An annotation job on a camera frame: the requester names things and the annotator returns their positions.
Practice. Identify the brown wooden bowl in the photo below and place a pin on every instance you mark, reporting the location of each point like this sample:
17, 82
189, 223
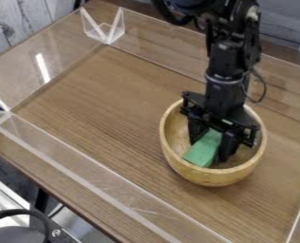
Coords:
175, 143

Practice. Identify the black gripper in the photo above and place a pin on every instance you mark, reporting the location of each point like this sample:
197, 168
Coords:
219, 110

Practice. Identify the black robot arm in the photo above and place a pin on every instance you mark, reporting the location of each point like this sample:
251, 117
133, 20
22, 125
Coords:
231, 23

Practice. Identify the clear acrylic front wall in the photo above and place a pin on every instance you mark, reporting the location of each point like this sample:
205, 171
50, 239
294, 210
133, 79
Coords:
94, 153

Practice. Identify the green rectangular block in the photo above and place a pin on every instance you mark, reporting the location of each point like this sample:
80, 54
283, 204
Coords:
203, 151

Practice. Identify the clear acrylic corner bracket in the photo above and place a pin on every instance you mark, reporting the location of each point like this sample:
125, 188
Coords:
105, 33

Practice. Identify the black metal bracket with screw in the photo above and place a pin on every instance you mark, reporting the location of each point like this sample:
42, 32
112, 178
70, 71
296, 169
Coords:
58, 234

